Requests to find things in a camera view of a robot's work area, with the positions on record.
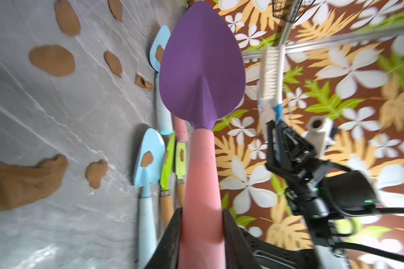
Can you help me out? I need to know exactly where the green square trowel right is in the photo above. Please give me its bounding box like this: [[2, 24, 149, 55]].
[[175, 142, 187, 207]]

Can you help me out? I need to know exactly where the brown soil clump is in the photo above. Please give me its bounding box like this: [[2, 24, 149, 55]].
[[85, 160, 108, 189], [0, 154, 68, 211]]

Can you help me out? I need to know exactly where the purple trowel pink handle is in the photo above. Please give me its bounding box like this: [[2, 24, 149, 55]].
[[173, 115, 189, 143], [159, 1, 246, 269]]

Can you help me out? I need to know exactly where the green pointed trowel wooden handle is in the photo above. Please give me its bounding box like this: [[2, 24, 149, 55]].
[[160, 131, 176, 229]]

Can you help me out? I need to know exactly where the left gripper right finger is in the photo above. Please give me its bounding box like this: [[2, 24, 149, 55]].
[[222, 209, 261, 269]]

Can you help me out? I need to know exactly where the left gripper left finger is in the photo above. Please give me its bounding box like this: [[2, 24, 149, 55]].
[[145, 208, 183, 269]]

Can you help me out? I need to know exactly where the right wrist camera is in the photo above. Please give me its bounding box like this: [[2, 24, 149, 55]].
[[304, 116, 336, 159]]

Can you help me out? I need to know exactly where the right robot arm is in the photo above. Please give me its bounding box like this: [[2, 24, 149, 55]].
[[243, 121, 404, 269]]

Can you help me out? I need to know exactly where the white brush blue handle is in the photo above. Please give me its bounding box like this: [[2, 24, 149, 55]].
[[258, 44, 286, 122]]

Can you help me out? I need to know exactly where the black wire basket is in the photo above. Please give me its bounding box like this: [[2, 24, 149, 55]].
[[272, 0, 303, 22]]

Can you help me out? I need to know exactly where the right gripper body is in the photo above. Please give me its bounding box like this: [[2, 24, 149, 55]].
[[266, 121, 377, 247]]

